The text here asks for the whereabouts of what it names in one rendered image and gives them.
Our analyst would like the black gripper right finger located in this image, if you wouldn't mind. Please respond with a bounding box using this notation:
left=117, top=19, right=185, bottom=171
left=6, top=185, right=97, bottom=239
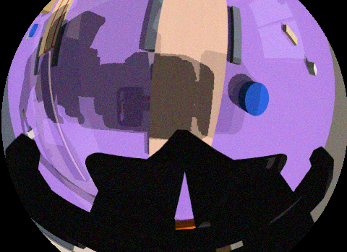
left=182, top=130, right=287, bottom=228

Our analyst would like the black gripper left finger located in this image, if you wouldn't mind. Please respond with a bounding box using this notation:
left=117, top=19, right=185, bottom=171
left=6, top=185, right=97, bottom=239
left=86, top=129, right=186, bottom=220

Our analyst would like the blue cylinder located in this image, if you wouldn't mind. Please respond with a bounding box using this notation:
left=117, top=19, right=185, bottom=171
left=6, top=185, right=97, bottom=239
left=29, top=24, right=38, bottom=37
left=238, top=81, right=269, bottom=116

